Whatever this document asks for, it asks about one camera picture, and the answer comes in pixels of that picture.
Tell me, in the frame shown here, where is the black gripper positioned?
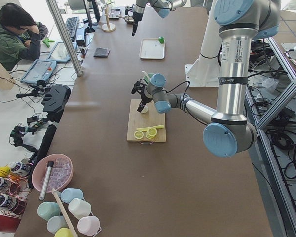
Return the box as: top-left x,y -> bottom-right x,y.
125,4 -> 145,36
131,79 -> 152,112

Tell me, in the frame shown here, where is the white ceramic spoon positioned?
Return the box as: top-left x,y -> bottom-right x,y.
142,71 -> 150,83

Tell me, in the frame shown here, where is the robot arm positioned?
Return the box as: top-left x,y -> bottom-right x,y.
132,0 -> 281,157
125,0 -> 187,36

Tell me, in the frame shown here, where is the mint green bowl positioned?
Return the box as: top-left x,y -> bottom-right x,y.
143,72 -> 154,83

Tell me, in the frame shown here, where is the pink bowl of ice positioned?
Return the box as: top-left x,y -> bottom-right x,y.
32,154 -> 74,193

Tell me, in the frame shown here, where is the metal tube in bowl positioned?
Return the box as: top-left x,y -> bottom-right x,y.
39,161 -> 54,201

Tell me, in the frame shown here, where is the metal scoop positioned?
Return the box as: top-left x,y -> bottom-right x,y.
117,15 -> 135,25

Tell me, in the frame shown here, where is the wooden cutting board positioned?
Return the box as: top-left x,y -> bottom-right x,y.
126,99 -> 166,143

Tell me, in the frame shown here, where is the wooden cup stand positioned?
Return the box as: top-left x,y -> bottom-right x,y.
102,0 -> 116,32

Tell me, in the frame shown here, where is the cream rabbit serving tray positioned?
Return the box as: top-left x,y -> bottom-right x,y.
139,38 -> 165,60

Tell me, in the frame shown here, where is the yellow plastic knife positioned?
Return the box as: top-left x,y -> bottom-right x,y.
136,125 -> 164,131

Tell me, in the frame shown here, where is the green lime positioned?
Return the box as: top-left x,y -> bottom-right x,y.
158,37 -> 165,44

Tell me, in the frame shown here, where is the black monitor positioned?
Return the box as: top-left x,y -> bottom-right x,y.
84,0 -> 101,33

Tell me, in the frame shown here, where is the grey purple folded cloth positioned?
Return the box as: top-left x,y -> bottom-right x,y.
93,47 -> 110,58

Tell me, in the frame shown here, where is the black keyboard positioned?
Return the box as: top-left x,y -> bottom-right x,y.
65,17 -> 79,38

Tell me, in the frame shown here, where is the blue teach pendant far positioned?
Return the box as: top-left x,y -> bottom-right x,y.
47,42 -> 70,63

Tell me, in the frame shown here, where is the blue teach pendant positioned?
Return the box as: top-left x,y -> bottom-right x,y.
20,59 -> 57,85
47,42 -> 70,63

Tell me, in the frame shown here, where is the black headset device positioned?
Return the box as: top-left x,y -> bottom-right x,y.
41,85 -> 71,122

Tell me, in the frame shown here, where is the blue teach pendant near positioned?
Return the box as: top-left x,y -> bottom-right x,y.
20,59 -> 57,85

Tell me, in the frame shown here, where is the light blue cup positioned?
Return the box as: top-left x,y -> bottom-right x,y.
61,188 -> 84,204

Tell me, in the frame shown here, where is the person in green jacket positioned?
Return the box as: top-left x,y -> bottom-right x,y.
0,3 -> 48,71

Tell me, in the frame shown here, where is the white cup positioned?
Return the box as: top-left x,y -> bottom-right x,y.
68,198 -> 91,220

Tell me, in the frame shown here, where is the pink cup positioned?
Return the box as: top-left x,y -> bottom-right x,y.
77,216 -> 100,236

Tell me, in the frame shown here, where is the mint green cup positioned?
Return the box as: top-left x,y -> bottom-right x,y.
37,202 -> 61,221

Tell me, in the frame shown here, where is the wooden stick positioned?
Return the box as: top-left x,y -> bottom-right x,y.
51,188 -> 78,237

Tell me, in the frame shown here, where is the pale blue cup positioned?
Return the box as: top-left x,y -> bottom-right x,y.
46,216 -> 68,234

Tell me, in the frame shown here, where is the yellow cup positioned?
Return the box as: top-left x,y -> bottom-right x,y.
54,228 -> 73,237

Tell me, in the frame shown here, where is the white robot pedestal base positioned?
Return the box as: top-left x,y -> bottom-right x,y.
185,10 -> 222,87

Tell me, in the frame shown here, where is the aluminium frame post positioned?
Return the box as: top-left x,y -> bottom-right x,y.
46,0 -> 83,77

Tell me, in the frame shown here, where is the copper wire bottle rack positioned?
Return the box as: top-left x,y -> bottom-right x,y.
0,166 -> 30,217

